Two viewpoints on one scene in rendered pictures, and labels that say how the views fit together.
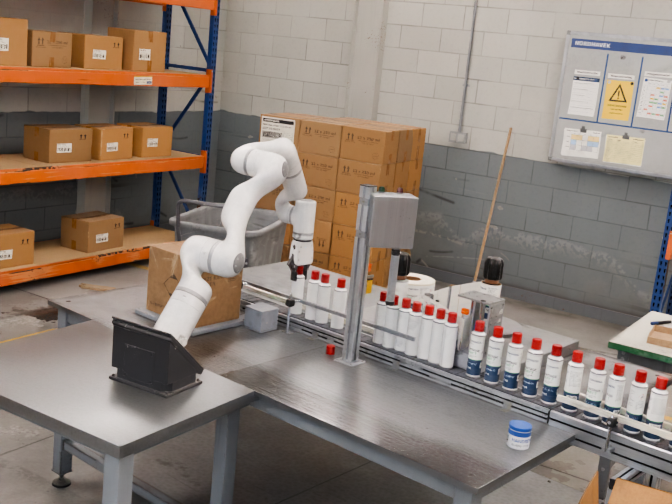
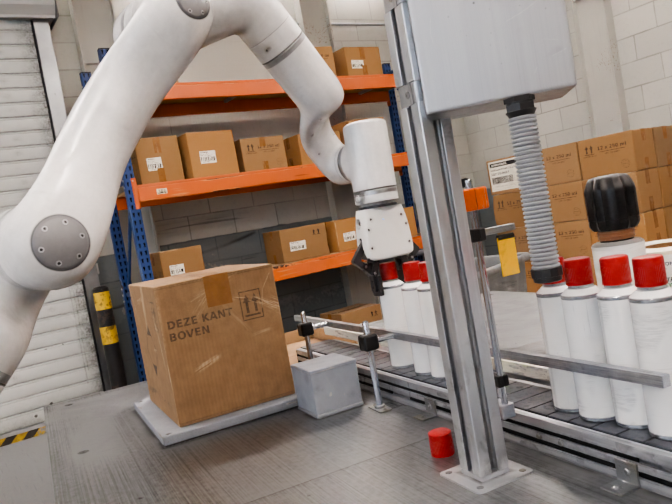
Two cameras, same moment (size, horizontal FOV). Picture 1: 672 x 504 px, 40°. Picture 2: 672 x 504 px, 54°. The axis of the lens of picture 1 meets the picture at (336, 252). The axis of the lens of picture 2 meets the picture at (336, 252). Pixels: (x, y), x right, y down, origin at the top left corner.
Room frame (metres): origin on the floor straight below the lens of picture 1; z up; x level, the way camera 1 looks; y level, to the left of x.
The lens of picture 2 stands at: (2.49, -0.33, 1.19)
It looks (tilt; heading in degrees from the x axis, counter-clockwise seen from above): 3 degrees down; 26
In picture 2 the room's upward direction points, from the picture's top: 10 degrees counter-clockwise
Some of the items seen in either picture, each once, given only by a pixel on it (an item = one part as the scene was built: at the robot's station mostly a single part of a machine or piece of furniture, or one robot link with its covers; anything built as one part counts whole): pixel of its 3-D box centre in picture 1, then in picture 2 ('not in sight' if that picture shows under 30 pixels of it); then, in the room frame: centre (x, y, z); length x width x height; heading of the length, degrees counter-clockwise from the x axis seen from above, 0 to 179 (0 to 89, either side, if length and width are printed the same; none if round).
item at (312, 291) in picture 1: (313, 295); (420, 317); (3.62, 0.07, 0.98); 0.05 x 0.05 x 0.20
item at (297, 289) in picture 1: (297, 289); (395, 314); (3.68, 0.14, 0.98); 0.05 x 0.05 x 0.20
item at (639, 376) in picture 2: (306, 302); (406, 336); (3.59, 0.10, 0.95); 1.07 x 0.01 x 0.01; 51
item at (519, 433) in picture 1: (519, 435); not in sight; (2.68, -0.62, 0.86); 0.07 x 0.07 x 0.07
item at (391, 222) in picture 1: (389, 219); (484, 27); (3.31, -0.18, 1.38); 0.17 x 0.10 x 0.19; 106
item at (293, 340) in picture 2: not in sight; (292, 347); (4.07, 0.62, 0.85); 0.30 x 0.26 x 0.04; 51
